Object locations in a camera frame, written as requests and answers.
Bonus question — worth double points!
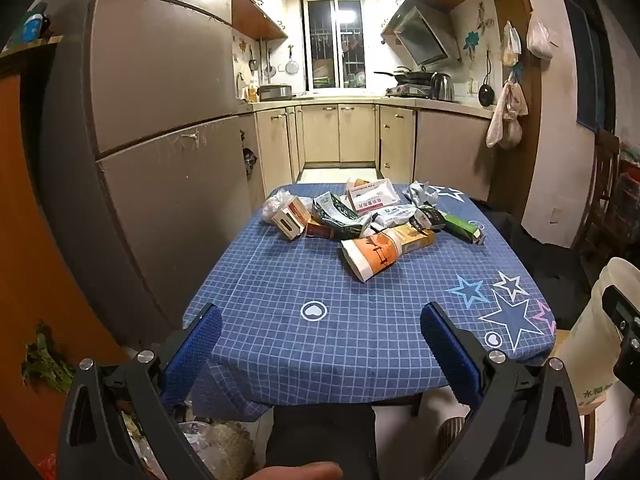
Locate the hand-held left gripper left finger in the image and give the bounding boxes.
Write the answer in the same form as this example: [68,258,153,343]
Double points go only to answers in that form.
[56,303,224,480]

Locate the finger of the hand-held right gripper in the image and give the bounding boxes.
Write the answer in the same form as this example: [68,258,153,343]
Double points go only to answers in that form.
[601,284,640,386]

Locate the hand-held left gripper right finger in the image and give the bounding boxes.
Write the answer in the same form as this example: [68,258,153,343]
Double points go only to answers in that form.
[419,302,586,480]

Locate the white plastic bucket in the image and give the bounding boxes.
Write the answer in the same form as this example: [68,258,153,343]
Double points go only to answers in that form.
[570,257,640,413]

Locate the person's left hand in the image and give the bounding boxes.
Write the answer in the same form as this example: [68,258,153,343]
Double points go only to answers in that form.
[248,462,344,480]

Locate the light wooden block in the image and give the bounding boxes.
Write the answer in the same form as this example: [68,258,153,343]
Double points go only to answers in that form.
[551,329,577,362]

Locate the brown wooden chair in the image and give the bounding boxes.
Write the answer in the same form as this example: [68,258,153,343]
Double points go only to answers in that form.
[574,127,622,281]

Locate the orange white paper package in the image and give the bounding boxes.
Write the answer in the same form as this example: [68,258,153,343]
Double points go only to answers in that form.
[340,234,402,283]

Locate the green box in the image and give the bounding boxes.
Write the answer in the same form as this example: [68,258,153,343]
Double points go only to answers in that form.
[442,214,487,245]

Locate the black snack packet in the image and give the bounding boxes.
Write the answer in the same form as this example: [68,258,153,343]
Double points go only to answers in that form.
[410,204,447,231]

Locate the green leafy vegetables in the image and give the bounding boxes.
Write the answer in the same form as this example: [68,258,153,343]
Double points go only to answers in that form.
[22,323,75,394]

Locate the person's black trouser leg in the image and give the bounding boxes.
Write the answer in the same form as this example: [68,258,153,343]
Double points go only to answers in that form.
[264,404,379,480]

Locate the silver crumpled wrapper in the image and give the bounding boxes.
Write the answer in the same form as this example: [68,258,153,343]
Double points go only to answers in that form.
[404,181,442,209]

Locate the clear white plastic bag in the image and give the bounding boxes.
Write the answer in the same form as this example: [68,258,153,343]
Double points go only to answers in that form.
[260,190,297,226]

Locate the orange white carton box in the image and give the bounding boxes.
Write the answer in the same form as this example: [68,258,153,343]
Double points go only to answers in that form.
[272,196,314,240]

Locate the red white medicine box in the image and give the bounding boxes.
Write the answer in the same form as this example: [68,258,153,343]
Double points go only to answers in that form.
[346,178,403,214]

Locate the green white crumpled packet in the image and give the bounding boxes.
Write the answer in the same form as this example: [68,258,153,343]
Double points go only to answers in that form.
[312,192,368,239]

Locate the hanging plastic bags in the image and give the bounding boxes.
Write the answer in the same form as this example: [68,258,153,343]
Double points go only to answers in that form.
[485,72,529,150]

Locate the grey brown refrigerator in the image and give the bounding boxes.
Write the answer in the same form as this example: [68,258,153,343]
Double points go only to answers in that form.
[41,0,266,343]

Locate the beige lower kitchen cabinets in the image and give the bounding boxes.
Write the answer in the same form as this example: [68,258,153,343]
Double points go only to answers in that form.
[254,101,497,202]

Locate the dark interior window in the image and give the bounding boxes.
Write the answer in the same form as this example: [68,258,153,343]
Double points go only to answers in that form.
[561,0,617,132]

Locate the black hanging ladle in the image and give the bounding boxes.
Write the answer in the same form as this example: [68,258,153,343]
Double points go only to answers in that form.
[478,50,495,108]

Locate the gas stove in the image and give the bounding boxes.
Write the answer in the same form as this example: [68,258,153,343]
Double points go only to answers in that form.
[386,84,432,99]

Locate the steel kettle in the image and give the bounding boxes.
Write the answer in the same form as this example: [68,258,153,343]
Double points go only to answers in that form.
[429,72,456,103]

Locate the black wok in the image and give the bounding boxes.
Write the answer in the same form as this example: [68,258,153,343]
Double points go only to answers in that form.
[373,67,434,87]

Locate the white hanging plastic bag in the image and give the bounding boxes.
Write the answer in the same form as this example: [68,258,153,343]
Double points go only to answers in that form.
[526,11,554,59]

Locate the small yellowish hanging bag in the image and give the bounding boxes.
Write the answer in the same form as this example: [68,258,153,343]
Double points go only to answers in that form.
[499,21,522,67]

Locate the steel range hood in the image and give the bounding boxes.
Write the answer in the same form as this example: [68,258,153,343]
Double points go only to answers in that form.
[381,6,462,67]

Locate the kitchen window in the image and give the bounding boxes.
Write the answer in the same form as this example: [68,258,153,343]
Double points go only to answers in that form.
[301,0,366,90]

